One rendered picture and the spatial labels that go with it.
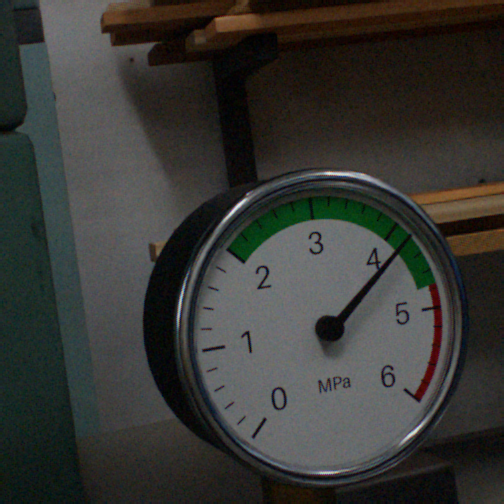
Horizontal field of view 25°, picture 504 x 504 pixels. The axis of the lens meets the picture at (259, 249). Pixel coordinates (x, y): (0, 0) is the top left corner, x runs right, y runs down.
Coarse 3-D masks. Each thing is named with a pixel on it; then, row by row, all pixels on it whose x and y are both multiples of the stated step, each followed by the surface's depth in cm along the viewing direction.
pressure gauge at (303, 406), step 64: (256, 192) 22; (320, 192) 22; (384, 192) 22; (192, 256) 21; (256, 256) 22; (320, 256) 22; (384, 256) 23; (448, 256) 23; (192, 320) 21; (256, 320) 22; (384, 320) 23; (448, 320) 23; (192, 384) 21; (256, 384) 22; (320, 384) 22; (384, 384) 23; (448, 384) 23; (256, 448) 22; (320, 448) 22; (384, 448) 23
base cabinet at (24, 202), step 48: (0, 144) 26; (0, 192) 26; (0, 240) 26; (0, 288) 26; (48, 288) 27; (0, 336) 26; (48, 336) 27; (0, 384) 26; (48, 384) 27; (0, 432) 26; (48, 432) 27; (0, 480) 26; (48, 480) 27
